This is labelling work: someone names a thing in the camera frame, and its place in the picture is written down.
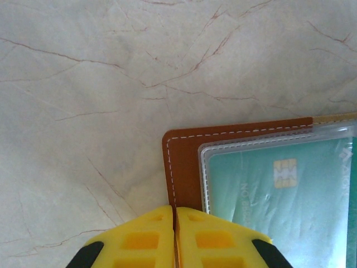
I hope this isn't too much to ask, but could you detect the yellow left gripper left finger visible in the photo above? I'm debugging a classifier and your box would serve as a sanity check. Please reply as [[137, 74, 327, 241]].
[[65, 205, 176, 268]]

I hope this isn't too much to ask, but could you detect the green chip card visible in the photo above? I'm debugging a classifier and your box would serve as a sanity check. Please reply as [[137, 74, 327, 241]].
[[208, 136, 354, 268]]

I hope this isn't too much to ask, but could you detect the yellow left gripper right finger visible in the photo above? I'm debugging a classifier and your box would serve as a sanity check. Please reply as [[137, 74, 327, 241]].
[[176, 206, 293, 268]]

